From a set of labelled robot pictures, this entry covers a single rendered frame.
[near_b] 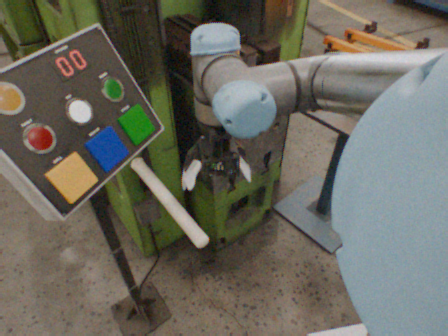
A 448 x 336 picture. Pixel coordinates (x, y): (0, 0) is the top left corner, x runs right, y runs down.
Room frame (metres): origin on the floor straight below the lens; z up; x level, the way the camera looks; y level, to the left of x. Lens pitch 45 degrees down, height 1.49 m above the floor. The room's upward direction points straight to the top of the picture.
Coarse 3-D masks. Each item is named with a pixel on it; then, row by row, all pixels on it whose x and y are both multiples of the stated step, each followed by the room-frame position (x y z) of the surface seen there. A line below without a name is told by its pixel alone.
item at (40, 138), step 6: (30, 132) 0.49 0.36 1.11; (36, 132) 0.50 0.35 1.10; (42, 132) 0.50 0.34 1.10; (48, 132) 0.51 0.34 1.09; (30, 138) 0.48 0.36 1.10; (36, 138) 0.49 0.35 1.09; (42, 138) 0.49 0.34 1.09; (48, 138) 0.50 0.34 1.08; (36, 144) 0.48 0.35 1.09; (42, 144) 0.49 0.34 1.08; (48, 144) 0.49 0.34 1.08
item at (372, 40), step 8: (352, 32) 1.26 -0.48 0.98; (360, 32) 1.26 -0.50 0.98; (360, 40) 1.23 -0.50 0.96; (368, 40) 1.21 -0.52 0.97; (376, 40) 1.19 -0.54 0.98; (384, 40) 1.18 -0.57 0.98; (384, 48) 1.16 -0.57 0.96; (392, 48) 1.14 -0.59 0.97; (400, 48) 1.12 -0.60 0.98; (408, 48) 1.12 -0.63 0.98
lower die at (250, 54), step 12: (168, 24) 1.31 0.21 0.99; (180, 24) 1.28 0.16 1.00; (204, 24) 1.30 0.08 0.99; (168, 36) 1.22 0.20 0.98; (180, 36) 1.20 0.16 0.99; (168, 48) 1.16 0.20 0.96; (180, 48) 1.12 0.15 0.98; (252, 48) 1.10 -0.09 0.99; (252, 60) 1.07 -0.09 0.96; (192, 72) 1.04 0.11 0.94
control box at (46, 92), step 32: (96, 32) 0.74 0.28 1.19; (32, 64) 0.59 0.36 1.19; (64, 64) 0.63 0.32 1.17; (96, 64) 0.69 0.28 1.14; (32, 96) 0.55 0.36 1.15; (64, 96) 0.59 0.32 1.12; (96, 96) 0.63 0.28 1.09; (128, 96) 0.69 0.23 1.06; (0, 128) 0.47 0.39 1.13; (64, 128) 0.54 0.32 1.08; (96, 128) 0.58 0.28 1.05; (160, 128) 0.69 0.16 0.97; (0, 160) 0.44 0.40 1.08; (32, 160) 0.46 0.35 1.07; (128, 160) 0.57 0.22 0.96; (32, 192) 0.42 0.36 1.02
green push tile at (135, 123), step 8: (136, 104) 0.69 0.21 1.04; (128, 112) 0.65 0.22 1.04; (136, 112) 0.67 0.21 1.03; (144, 112) 0.68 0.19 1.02; (120, 120) 0.62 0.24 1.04; (128, 120) 0.64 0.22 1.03; (136, 120) 0.65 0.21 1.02; (144, 120) 0.66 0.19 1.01; (128, 128) 0.62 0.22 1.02; (136, 128) 0.64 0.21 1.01; (144, 128) 0.65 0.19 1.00; (152, 128) 0.66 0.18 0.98; (128, 136) 0.61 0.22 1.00; (136, 136) 0.62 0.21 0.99; (144, 136) 0.64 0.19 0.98; (136, 144) 0.61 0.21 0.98
